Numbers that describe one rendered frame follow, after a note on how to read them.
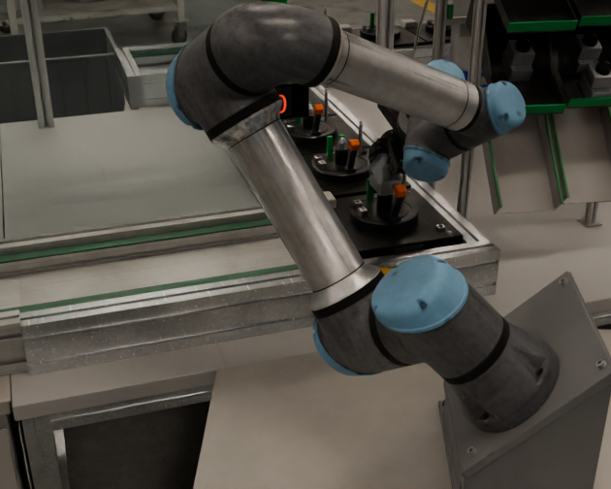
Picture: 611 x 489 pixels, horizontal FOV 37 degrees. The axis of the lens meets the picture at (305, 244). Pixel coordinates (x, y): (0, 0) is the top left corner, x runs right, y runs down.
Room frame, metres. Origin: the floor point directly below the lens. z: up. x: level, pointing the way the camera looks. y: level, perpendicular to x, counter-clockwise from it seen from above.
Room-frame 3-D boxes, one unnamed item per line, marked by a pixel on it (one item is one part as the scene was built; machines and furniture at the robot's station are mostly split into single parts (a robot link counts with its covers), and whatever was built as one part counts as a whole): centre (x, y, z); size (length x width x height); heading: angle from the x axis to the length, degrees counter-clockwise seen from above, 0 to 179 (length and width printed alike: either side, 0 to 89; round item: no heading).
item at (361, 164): (1.89, -0.08, 1.01); 0.24 x 0.24 x 0.13; 17
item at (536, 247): (2.07, -0.03, 0.85); 1.50 x 1.41 x 0.03; 107
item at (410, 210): (1.65, -0.16, 0.98); 0.14 x 0.14 x 0.02
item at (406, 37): (3.08, -0.26, 1.01); 0.24 x 0.24 x 0.13; 17
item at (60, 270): (1.58, 0.13, 0.91); 0.84 x 0.28 x 0.10; 107
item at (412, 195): (1.65, -0.16, 0.96); 0.24 x 0.24 x 0.02; 17
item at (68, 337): (1.42, 0.06, 0.91); 0.89 x 0.06 x 0.11; 107
